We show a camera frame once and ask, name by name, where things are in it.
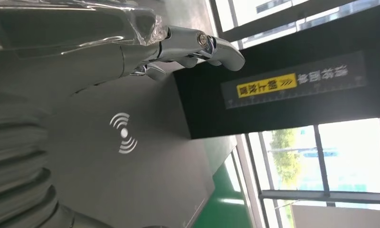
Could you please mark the black scanner base plate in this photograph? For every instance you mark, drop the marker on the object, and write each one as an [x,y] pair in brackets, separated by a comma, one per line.
[146,176]

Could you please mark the grey window frame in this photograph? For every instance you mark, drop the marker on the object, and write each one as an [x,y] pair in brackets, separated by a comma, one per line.
[322,157]

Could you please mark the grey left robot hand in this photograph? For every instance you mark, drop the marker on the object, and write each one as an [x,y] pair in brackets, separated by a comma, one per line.
[67,47]

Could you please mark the black scanner column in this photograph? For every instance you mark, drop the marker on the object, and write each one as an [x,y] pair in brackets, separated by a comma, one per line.
[271,116]

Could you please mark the yellow and grey column label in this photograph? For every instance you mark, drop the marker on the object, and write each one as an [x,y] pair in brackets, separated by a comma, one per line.
[290,81]

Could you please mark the white flat panel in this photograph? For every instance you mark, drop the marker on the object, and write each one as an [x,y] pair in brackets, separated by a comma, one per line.
[341,217]

